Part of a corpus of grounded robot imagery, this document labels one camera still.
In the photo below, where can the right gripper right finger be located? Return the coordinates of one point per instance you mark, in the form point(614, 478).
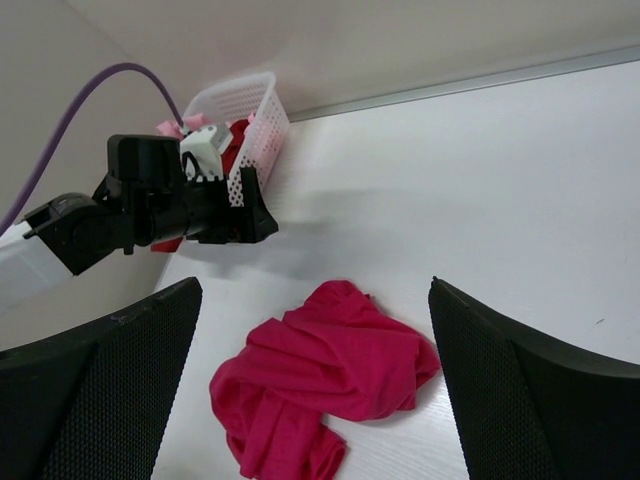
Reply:
point(530, 406)

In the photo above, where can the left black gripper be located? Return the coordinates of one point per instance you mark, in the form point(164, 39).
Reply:
point(158, 194)

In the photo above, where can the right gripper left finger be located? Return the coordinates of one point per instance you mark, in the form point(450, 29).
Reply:
point(93, 402)

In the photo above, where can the magenta t shirt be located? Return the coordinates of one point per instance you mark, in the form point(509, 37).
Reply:
point(337, 354)

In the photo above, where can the dark red t shirt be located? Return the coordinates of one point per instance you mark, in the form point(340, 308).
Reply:
point(228, 158)

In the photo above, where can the light pink t shirt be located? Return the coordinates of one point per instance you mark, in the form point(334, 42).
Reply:
point(185, 125)

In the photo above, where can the white plastic basket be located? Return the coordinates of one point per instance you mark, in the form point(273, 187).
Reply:
point(253, 98)

